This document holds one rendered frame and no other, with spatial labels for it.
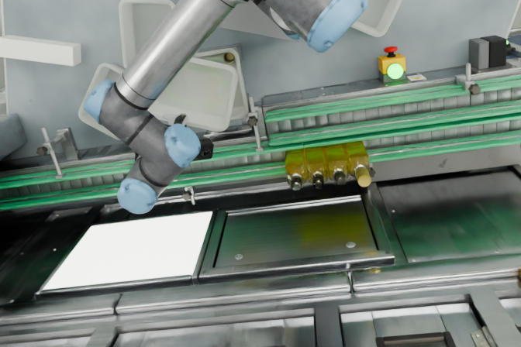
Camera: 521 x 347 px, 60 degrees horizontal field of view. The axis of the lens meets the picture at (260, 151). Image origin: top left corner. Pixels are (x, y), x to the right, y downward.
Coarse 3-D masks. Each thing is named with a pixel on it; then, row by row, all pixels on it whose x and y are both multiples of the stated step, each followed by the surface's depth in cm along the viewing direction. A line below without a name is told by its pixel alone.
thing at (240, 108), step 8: (200, 56) 138; (208, 56) 145; (216, 56) 144; (232, 64) 145; (240, 72) 139; (240, 80) 140; (240, 88) 148; (240, 96) 149; (240, 104) 150; (232, 112) 147; (240, 112) 146
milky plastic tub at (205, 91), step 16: (192, 64) 118; (208, 64) 110; (224, 64) 110; (176, 80) 119; (192, 80) 119; (208, 80) 119; (224, 80) 119; (160, 96) 121; (176, 96) 121; (192, 96) 121; (208, 96) 120; (224, 96) 120; (160, 112) 117; (176, 112) 119; (192, 112) 121; (208, 112) 122; (224, 112) 122; (208, 128) 116; (224, 128) 116
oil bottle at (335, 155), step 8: (336, 144) 134; (328, 152) 130; (336, 152) 129; (344, 152) 128; (328, 160) 124; (336, 160) 123; (344, 160) 123; (328, 168) 123; (336, 168) 122; (344, 168) 122; (328, 176) 125
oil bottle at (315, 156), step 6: (306, 150) 134; (312, 150) 133; (318, 150) 132; (306, 156) 130; (312, 156) 129; (318, 156) 128; (324, 156) 128; (306, 162) 126; (312, 162) 125; (318, 162) 125; (324, 162) 124; (306, 168) 124; (312, 168) 123; (318, 168) 122; (324, 168) 123; (324, 174) 123; (324, 180) 124
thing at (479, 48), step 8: (472, 40) 136; (480, 40) 134; (488, 40) 133; (496, 40) 131; (504, 40) 131; (472, 48) 137; (480, 48) 132; (488, 48) 132; (496, 48) 132; (504, 48) 132; (472, 56) 138; (480, 56) 133; (488, 56) 133; (496, 56) 133; (504, 56) 133; (472, 64) 139; (480, 64) 134; (488, 64) 134; (496, 64) 134; (504, 64) 134
